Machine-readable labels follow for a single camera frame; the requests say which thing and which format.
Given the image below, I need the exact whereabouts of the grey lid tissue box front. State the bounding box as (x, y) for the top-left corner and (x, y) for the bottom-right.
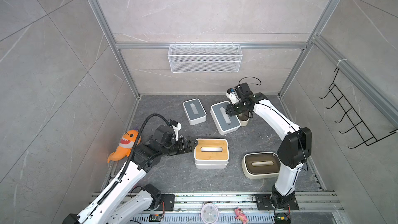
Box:
(210, 101), (241, 135)

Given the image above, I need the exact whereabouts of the grey lid tissue box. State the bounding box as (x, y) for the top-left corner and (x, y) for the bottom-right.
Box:
(183, 99), (207, 125)
(210, 101), (241, 135)

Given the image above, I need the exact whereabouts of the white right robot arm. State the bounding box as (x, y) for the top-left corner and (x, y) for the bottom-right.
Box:
(226, 88), (312, 209)

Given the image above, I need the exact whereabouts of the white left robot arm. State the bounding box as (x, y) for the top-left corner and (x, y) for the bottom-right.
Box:
(63, 125), (198, 224)

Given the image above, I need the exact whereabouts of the brown lid tissue box back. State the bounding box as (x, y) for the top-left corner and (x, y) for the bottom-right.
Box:
(238, 114), (250, 127)

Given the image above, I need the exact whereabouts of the brown lid tissue box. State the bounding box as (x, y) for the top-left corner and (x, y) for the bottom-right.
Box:
(241, 152), (280, 179)
(238, 114), (250, 127)

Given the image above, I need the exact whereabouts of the grey lid tissue box back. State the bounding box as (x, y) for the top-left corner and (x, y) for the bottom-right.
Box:
(183, 99), (207, 125)

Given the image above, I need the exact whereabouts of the brown lid tissue box front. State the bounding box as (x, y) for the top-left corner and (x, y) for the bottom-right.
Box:
(241, 152), (280, 179)

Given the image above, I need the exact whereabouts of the orange shark plush toy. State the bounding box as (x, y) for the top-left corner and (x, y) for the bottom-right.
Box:
(107, 130), (141, 163)

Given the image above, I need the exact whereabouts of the pink bear figurine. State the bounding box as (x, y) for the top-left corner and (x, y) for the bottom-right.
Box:
(234, 207), (249, 224)

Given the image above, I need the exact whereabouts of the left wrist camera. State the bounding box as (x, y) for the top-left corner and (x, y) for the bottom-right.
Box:
(170, 120), (181, 141)

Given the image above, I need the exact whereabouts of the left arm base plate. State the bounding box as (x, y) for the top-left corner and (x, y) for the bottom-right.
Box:
(148, 194), (176, 211)

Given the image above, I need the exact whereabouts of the white wire mesh basket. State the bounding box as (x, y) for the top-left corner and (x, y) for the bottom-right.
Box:
(167, 44), (243, 73)

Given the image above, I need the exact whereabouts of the black corrugated left cable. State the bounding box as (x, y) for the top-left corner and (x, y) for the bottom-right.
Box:
(93, 113), (170, 212)

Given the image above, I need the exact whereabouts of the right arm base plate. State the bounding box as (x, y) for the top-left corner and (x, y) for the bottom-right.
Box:
(251, 194), (300, 211)

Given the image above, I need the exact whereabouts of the black wire hook rack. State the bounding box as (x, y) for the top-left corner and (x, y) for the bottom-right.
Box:
(318, 68), (398, 149)

